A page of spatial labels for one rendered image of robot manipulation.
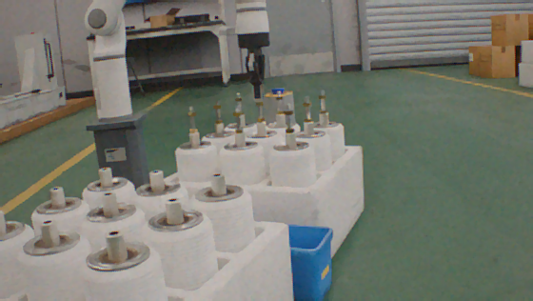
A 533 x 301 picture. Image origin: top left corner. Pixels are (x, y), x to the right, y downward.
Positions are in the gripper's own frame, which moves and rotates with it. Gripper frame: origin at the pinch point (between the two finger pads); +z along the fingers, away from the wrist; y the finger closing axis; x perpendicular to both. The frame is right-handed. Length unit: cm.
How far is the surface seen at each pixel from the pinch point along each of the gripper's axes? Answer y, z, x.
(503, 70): 348, 28, -168
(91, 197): -43.2, 11.1, 22.1
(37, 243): -65, 10, 18
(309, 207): -23.2, 20.4, -12.9
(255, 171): -14.7, 15.2, -0.9
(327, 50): 520, 7, 8
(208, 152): -11.2, 11.5, 10.2
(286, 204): -22.0, 20.1, -8.0
